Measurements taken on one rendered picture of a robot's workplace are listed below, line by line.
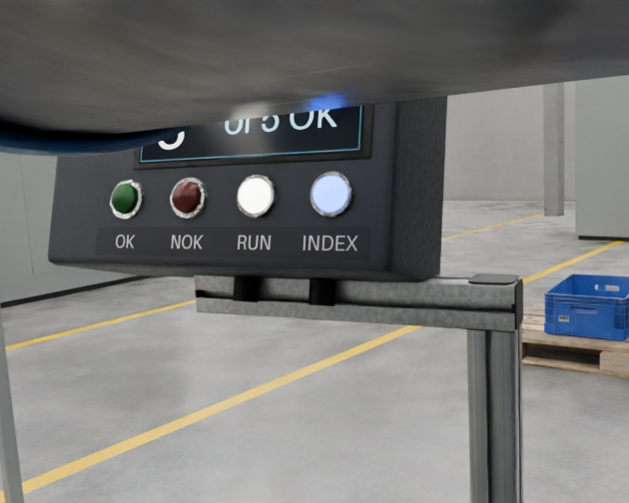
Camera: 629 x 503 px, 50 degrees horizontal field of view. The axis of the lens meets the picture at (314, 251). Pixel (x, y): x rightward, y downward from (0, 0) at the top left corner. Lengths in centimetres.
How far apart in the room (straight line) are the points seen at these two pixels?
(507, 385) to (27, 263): 599
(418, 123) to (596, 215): 789
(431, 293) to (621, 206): 779
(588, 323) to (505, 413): 326
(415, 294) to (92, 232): 22
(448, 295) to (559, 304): 328
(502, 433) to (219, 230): 22
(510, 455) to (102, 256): 30
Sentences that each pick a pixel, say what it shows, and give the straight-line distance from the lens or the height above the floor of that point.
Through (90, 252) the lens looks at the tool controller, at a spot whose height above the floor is 108.
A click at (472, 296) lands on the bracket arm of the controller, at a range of 43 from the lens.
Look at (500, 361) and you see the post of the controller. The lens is 44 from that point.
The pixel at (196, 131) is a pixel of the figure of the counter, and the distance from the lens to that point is 45.
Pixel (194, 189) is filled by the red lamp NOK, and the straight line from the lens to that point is 43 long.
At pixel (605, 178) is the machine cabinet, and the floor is 71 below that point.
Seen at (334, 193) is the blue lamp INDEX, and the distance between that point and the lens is 38.
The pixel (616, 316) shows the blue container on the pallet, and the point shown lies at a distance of 367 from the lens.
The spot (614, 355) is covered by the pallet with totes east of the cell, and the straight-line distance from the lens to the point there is 361.
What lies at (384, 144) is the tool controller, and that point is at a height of 114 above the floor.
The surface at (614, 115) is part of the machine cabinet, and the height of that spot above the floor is 139.
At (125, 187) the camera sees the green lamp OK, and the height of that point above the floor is 112.
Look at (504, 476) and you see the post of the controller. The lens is 47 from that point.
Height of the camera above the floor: 114
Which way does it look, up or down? 8 degrees down
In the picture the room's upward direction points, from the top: 3 degrees counter-clockwise
